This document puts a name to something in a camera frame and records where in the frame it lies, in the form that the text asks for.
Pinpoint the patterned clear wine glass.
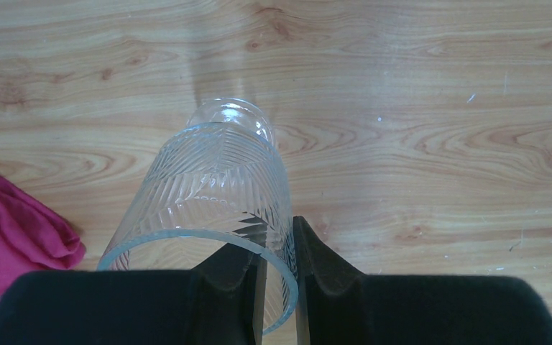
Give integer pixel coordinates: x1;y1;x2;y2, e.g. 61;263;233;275
98;98;298;334

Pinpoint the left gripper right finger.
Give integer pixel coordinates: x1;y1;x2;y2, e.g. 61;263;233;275
293;216;552;344

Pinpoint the pink cloth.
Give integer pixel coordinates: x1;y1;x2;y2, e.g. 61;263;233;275
0;176;86;297

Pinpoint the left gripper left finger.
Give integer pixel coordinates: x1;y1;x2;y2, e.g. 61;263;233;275
0;244;267;344

